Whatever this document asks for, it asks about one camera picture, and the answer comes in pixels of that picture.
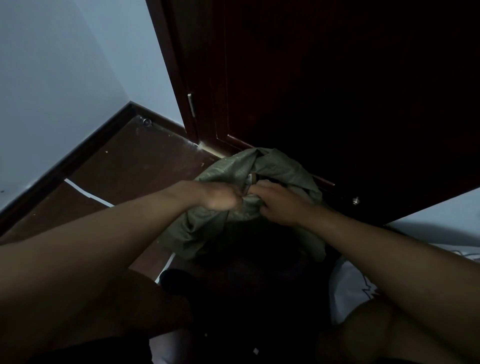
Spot person's left hand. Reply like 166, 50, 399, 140
187, 181, 244, 212

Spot person's right hand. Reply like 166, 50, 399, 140
247, 180, 314, 228

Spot green woven sack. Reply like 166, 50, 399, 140
161, 146, 327, 263

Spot white bag with red print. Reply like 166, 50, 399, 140
329, 243, 480, 326

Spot person's right forearm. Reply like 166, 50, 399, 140
299, 206, 480, 361

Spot person's left forearm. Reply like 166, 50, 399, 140
0, 181, 203, 364

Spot person's left leg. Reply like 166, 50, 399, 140
48, 268, 194, 350

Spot person's leg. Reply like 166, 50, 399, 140
48, 268, 194, 350
316, 294, 466, 364

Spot person's right leg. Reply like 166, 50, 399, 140
316, 294, 466, 364

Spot dark brown wooden door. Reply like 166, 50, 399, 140
145, 0, 230, 145

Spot white floor strip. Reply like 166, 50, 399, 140
63, 178, 177, 284

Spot dark baseboard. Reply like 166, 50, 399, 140
0, 101, 188, 237

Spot black shorts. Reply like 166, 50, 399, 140
22, 333, 155, 364

